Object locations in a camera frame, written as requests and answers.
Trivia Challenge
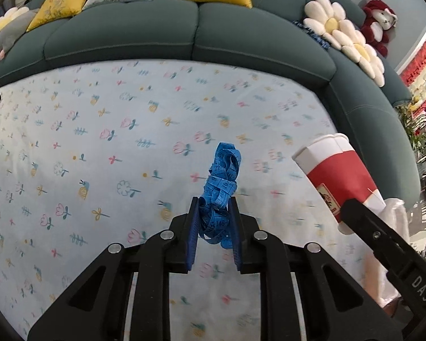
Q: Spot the small yellow embroidered cushion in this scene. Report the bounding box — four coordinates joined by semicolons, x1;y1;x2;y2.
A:
26;0;102;32

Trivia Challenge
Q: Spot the red paper garland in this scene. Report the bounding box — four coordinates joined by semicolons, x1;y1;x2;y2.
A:
399;21;426;86

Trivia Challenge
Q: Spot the red plush bear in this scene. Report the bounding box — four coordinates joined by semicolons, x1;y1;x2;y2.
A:
360;0;398;57

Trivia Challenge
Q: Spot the green potted plant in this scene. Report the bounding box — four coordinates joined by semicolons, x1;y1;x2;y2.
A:
398;105;426;153

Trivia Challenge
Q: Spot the grey plush toy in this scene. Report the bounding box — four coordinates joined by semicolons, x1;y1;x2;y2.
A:
0;9;39;66

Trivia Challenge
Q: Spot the blue patterned fabric strip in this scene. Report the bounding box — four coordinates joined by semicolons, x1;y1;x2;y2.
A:
293;19;331;50

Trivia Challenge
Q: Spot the blue measuring tape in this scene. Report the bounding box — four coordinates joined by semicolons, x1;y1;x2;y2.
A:
198;142;242;251

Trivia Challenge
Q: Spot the red and white paper cup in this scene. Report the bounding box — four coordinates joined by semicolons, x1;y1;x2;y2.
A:
291;132;387;236

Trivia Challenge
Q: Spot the white flower pillow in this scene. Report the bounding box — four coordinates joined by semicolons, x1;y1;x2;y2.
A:
303;0;348;50
335;19;386;88
0;5;31;55

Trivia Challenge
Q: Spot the teal sofa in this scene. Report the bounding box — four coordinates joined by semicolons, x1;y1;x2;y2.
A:
0;0;421;207

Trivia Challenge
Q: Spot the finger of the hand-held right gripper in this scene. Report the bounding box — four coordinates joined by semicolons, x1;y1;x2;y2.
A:
340;198;410;278

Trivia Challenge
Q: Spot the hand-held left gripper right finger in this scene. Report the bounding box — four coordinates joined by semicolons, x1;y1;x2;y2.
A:
229;196;403;341

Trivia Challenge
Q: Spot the floral tablecloth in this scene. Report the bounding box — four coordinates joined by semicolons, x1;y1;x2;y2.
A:
0;59;387;341

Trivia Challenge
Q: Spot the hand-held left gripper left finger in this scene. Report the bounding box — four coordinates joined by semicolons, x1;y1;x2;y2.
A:
26;196;200;341

